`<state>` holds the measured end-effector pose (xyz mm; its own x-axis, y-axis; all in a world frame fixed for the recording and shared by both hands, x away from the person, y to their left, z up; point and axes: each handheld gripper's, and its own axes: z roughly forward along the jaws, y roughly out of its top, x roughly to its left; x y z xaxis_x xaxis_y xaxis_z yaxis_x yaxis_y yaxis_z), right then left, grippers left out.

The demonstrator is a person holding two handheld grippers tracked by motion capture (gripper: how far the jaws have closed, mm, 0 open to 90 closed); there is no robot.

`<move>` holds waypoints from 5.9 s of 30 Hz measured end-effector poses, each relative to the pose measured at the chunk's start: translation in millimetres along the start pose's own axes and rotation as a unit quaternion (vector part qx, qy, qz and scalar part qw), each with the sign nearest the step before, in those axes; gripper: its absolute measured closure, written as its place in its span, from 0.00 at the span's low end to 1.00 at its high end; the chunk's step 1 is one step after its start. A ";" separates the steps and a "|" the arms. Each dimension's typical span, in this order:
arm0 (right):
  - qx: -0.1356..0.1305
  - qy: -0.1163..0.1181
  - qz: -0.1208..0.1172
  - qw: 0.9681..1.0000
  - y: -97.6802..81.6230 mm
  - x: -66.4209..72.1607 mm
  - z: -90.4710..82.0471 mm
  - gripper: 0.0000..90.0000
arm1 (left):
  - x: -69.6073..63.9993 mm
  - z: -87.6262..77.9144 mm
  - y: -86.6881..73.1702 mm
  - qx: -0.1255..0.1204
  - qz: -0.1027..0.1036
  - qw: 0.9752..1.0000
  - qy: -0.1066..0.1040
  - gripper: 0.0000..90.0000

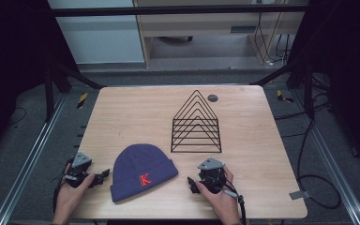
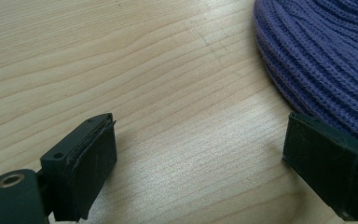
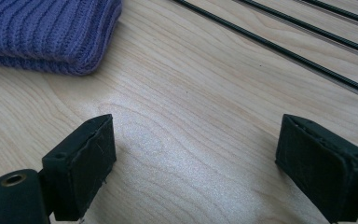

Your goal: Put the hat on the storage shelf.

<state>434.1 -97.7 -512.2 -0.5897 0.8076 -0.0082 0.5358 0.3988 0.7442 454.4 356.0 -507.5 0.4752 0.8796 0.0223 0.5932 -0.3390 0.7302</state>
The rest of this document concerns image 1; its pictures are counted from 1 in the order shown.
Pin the purple knit beanie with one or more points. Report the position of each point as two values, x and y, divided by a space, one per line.
134 168

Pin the light wooden desk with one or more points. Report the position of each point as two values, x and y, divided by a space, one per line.
200 25

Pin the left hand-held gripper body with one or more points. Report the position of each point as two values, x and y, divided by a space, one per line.
80 161

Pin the grey round table grommet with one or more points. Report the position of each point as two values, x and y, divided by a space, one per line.
212 98

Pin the yellow black striped tape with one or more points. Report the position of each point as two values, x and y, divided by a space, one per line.
282 97
82 100

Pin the black horizontal frame bar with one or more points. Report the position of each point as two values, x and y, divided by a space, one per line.
168 10

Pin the grey tape piece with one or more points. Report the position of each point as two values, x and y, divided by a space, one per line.
299 195

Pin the person's left hand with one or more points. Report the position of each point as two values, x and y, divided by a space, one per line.
70 198

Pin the person's right hand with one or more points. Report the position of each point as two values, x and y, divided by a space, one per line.
223 201

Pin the black frame strut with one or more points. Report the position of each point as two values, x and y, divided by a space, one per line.
307 87
75 75

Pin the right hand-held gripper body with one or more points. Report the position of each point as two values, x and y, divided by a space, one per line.
213 175

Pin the dark curtain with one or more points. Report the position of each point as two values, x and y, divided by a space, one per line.
350 62
12 47

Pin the white cabinet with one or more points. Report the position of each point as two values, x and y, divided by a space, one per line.
100 40

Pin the aluminium rail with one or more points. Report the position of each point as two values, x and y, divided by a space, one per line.
331 159
28 159

